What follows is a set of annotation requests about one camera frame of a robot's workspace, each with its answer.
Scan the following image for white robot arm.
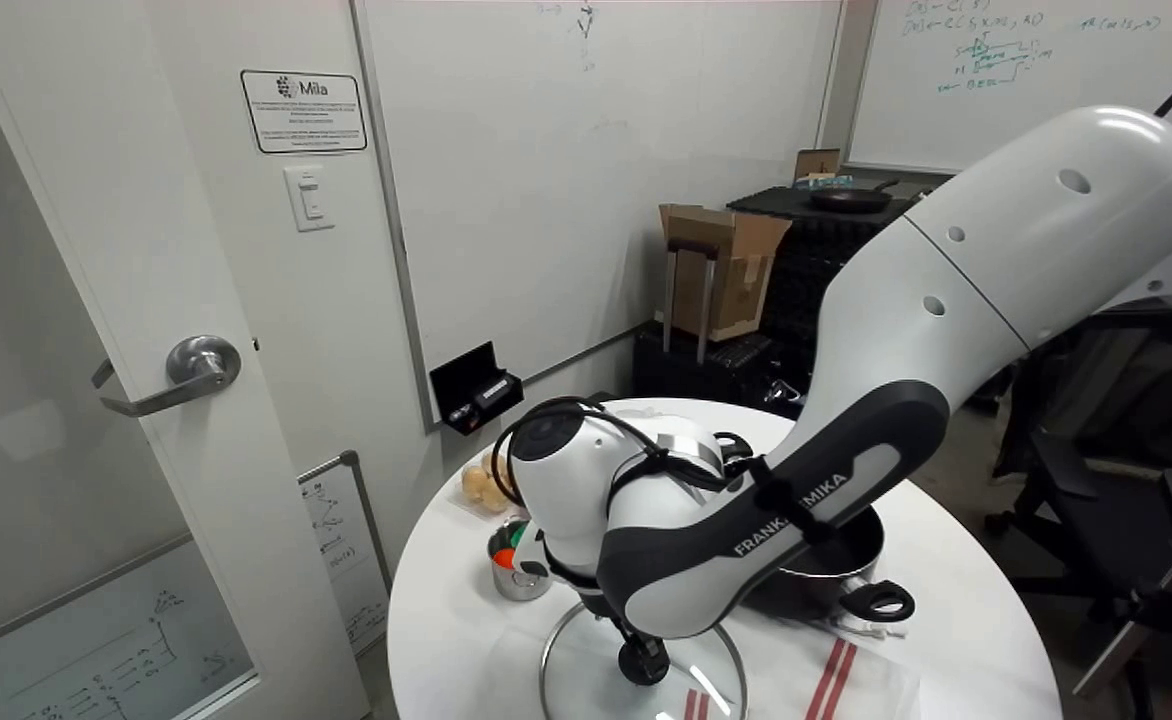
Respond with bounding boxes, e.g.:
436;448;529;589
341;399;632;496
506;104;1172;640

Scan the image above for black marker tray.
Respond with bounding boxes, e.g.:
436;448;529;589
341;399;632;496
428;342;523;436

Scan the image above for black cooking pot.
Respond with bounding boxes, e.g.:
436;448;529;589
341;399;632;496
743;513;916;623

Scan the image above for metal can with toys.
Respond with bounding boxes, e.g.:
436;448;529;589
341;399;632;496
486;520;551;602

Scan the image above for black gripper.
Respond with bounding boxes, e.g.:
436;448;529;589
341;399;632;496
577;589;647;656

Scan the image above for white light switch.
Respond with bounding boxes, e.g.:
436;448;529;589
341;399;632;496
283;168;331;230

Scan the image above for white wall sign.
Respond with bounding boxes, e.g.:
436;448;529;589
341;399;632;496
238;68;369;157

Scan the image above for beige bread rolls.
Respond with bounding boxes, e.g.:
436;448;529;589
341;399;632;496
458;454;513;517

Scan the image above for glass pot lid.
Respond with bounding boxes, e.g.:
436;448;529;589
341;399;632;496
536;602;749;720

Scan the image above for brown cardboard box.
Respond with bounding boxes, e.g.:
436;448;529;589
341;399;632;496
661;204;786;342

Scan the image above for black cabinet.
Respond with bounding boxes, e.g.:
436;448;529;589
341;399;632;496
632;175;919;417

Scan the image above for paper sheet on wall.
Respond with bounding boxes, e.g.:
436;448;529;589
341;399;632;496
301;452;388;623

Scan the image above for silver door handle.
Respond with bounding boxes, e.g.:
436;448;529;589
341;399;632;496
98;335;238;417

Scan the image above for black office chair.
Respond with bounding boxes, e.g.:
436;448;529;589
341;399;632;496
983;311;1172;720

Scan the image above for wall whiteboard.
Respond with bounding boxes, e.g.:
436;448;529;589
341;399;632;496
851;0;1172;172

